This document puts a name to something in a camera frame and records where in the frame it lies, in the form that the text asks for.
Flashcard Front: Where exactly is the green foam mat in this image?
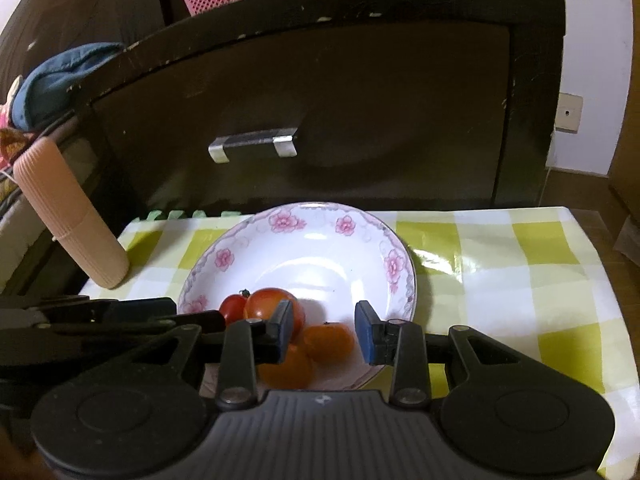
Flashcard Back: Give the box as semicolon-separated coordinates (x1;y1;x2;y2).
140;209;256;224

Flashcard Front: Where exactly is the pink floral cloth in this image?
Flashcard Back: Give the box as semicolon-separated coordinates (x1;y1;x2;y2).
0;75;26;166

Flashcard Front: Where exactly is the pink ribbed cylinder case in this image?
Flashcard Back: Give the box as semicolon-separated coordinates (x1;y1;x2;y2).
13;138;129;290

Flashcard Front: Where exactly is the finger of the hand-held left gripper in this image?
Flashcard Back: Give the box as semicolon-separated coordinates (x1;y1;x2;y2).
107;297;178;323
107;310;227;334

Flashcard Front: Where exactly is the small orange tangerine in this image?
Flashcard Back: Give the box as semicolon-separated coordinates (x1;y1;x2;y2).
303;323;357;367
256;342;316;390

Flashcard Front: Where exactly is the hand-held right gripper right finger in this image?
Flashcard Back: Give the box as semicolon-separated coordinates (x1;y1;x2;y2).
354;300;551;407

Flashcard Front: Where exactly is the large red tomato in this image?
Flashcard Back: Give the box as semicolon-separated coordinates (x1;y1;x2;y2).
243;287;306;338

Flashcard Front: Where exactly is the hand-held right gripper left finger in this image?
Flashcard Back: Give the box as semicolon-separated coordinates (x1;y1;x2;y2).
107;300;295;407

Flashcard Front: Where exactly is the wooden wardrobe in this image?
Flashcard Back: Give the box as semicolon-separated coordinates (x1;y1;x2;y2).
607;35;640;261

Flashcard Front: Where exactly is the blue cloth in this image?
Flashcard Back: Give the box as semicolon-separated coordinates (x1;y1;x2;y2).
11;42;126;131

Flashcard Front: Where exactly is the red cherry tomato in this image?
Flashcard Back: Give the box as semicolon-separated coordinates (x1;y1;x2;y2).
219;289;247;326

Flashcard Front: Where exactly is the beige wall socket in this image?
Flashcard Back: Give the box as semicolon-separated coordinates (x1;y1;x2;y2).
556;92;584;133

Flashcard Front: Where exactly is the white floral plate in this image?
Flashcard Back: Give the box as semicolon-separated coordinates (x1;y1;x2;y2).
177;202;417;392

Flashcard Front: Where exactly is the dark wooden nightstand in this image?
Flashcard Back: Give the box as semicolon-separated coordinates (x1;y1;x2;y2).
65;0;567;291

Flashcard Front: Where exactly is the metal drawer handle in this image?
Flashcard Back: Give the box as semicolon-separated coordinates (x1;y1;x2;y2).
208;127;299;164

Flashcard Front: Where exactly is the green checkered tablecloth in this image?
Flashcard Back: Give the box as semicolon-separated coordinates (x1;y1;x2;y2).
80;205;633;480

